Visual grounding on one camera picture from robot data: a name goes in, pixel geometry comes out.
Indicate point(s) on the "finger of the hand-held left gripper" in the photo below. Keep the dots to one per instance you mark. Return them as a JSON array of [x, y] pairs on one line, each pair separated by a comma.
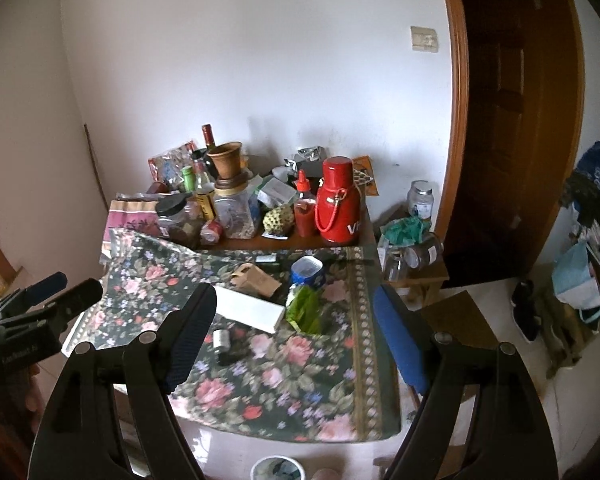
[[45, 285], [80, 295]]

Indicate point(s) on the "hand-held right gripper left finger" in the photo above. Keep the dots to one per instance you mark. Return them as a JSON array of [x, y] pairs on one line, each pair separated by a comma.
[[187, 350]]

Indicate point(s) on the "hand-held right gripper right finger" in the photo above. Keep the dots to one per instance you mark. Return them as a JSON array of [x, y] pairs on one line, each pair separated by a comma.
[[402, 345]]

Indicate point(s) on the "white paper box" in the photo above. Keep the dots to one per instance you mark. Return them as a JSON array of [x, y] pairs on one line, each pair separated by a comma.
[[245, 310]]

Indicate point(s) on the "green snack packet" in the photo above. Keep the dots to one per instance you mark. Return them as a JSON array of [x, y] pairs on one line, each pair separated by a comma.
[[305, 310]]

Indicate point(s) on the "blue and white cup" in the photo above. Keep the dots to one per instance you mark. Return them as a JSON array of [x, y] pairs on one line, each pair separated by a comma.
[[305, 275]]

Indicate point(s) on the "white trash bin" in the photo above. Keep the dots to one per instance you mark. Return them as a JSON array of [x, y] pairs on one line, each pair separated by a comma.
[[278, 470]]

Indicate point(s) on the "small metal cylinder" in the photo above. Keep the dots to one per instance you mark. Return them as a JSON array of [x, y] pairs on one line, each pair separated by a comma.
[[221, 339]]

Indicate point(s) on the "small black object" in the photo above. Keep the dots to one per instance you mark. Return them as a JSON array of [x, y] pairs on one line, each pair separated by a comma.
[[235, 355]]

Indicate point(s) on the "wooden stool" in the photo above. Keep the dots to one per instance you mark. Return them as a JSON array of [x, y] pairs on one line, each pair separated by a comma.
[[430, 277]]

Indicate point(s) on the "small clear glass jar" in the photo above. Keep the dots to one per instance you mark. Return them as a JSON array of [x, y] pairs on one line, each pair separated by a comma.
[[394, 267]]

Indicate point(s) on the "striped pink bag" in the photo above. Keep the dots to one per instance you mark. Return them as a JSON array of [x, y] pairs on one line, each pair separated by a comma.
[[130, 217]]

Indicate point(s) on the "large clear glass jar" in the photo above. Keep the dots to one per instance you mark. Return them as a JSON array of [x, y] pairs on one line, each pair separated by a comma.
[[425, 252]]

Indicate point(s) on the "brown cardboard box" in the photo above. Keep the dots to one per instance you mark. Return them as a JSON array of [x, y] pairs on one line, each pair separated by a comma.
[[257, 282]]

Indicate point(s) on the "floral tablecloth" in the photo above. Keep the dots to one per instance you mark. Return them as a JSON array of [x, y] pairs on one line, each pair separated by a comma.
[[290, 385]]

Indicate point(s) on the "green plastic bag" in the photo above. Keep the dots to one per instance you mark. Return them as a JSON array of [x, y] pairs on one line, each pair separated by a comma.
[[405, 232]]

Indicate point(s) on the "black-lid glass jar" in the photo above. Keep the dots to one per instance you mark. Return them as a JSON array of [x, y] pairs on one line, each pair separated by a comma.
[[177, 230]]

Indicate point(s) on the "small red can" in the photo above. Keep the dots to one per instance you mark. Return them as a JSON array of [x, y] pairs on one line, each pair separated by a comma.
[[211, 232]]

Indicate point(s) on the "black shoe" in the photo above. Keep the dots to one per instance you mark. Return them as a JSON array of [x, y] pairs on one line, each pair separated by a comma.
[[525, 310]]

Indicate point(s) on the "thin wooden stick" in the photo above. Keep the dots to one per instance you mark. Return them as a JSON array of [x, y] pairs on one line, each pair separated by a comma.
[[95, 165]]

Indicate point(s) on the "clear plastic jar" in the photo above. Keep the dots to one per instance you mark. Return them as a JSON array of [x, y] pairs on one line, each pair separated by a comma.
[[232, 215]]

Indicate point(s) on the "glass jar with metal lid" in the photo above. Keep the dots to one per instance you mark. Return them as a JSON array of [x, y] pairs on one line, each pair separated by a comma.
[[421, 202]]

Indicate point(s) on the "red thermos flask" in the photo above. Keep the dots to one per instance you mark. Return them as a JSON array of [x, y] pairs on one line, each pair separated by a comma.
[[337, 210]]

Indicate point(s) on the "yellow-label glass bottle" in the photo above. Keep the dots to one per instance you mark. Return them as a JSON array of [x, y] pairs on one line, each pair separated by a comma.
[[205, 200]]

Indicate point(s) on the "green custard apple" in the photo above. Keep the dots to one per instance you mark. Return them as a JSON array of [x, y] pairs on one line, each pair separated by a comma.
[[278, 220]]

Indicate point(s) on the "green-cap bottle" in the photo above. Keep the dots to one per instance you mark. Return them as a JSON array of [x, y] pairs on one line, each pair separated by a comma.
[[188, 177]]

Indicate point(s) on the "red sauce squeeze bottle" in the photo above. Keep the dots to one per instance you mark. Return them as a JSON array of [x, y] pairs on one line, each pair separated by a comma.
[[305, 217]]

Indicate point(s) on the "floral gift bag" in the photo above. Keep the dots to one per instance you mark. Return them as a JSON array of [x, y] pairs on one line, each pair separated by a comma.
[[172, 162]]

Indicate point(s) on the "orange packet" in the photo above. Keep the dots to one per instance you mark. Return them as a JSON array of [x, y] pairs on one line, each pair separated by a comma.
[[367, 175]]

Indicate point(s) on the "light blue paper bag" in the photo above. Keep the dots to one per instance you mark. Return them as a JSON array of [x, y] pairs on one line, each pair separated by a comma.
[[577, 275]]

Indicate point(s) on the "brown wooden mortar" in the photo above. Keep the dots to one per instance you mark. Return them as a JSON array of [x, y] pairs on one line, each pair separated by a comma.
[[226, 162]]

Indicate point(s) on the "dark wine bottle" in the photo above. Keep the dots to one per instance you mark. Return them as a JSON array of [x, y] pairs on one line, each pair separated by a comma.
[[208, 135]]

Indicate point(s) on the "silver foil packet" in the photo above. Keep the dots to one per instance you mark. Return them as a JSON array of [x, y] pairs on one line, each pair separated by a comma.
[[307, 157]]

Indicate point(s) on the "dark blue cloth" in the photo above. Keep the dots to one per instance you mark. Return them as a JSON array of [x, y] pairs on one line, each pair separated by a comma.
[[597, 172]]

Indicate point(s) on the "brown wooden door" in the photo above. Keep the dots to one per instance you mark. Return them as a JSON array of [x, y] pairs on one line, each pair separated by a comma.
[[520, 110]]

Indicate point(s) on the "beige light switch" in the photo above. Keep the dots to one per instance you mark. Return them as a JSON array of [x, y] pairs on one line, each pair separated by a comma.
[[424, 38]]

